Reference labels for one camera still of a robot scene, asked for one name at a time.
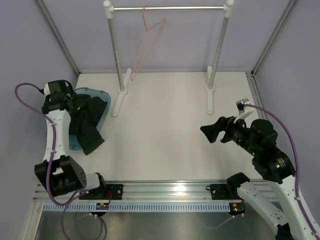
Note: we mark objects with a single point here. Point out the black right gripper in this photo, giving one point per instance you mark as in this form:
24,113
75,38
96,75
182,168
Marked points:
223,123

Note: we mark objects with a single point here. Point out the pink wire hanger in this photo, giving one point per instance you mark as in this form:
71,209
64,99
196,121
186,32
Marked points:
144,52

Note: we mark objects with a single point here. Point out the black pinstriped shirt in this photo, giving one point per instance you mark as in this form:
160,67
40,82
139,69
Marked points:
84,120

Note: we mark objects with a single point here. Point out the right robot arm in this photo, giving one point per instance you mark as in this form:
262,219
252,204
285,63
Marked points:
293,221

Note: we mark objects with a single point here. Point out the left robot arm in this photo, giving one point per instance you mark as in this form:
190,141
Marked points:
59,173

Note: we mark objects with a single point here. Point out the teal plastic tray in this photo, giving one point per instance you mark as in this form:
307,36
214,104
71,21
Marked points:
73,143

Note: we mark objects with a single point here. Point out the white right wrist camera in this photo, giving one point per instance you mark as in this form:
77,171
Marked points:
243,111

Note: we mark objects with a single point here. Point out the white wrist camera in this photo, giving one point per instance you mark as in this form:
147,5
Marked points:
45,90
243,111

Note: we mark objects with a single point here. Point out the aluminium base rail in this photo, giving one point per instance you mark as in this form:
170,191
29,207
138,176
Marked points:
166,191

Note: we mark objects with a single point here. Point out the right aluminium frame post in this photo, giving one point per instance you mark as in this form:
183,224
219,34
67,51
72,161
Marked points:
274,36

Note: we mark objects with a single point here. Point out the aluminium frame post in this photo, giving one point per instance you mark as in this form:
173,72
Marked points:
50,22
274,36

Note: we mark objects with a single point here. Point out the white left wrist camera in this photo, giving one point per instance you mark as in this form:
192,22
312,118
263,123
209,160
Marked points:
45,90

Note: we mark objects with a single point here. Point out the white slotted cable duct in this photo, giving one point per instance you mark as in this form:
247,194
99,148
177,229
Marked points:
148,207

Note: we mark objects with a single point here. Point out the left aluminium frame post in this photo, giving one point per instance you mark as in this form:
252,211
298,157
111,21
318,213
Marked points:
50,22

